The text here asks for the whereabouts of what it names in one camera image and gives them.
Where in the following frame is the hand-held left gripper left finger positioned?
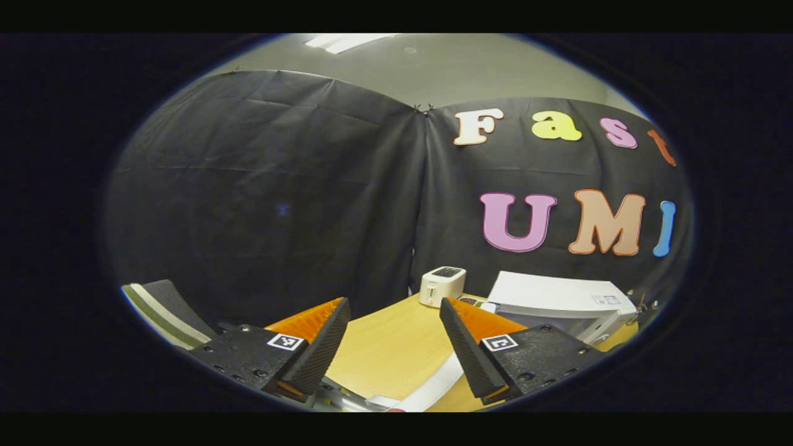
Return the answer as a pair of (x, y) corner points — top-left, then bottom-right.
(188, 297), (352, 403)

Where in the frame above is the ceiling light panel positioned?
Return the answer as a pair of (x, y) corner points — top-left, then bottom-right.
(304, 33), (400, 55)

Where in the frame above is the black backdrop cloth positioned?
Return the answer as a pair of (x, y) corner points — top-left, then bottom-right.
(105, 69), (693, 329)

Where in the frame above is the white toaster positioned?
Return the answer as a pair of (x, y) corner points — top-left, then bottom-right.
(419, 266), (467, 308)

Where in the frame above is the white microwave oven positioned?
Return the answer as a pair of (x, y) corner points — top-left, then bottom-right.
(372, 271), (639, 413)

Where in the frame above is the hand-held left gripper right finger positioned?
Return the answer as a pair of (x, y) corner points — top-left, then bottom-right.
(439, 297), (607, 405)

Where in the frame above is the dark mesh chair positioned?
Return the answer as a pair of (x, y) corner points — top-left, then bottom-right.
(121, 279), (219, 351)

